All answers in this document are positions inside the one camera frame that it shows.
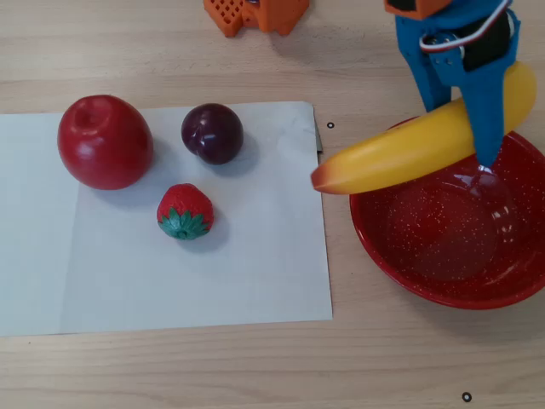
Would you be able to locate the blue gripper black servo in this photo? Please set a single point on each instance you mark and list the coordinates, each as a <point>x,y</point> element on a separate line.
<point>443,70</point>

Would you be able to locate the yellow toy banana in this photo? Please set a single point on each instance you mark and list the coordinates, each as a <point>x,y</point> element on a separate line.
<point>404,157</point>

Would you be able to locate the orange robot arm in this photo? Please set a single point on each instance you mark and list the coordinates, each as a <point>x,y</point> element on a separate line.
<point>419,8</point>

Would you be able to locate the orange robot base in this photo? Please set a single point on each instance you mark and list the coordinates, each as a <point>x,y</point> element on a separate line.
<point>277,15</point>

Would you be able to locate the red speckled enamel bowl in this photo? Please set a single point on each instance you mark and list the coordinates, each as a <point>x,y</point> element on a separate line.
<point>447,255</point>

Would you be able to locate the dark purple toy plum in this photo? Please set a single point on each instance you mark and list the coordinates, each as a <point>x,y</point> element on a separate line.
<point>213,132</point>

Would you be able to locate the white paper sheet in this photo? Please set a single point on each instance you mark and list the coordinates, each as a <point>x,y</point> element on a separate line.
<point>30,255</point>
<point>255,255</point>

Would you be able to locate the red toy strawberry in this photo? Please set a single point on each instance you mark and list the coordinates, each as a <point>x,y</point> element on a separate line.
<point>185,204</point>

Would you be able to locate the red toy apple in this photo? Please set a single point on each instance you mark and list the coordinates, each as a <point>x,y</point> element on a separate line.
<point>106,149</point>

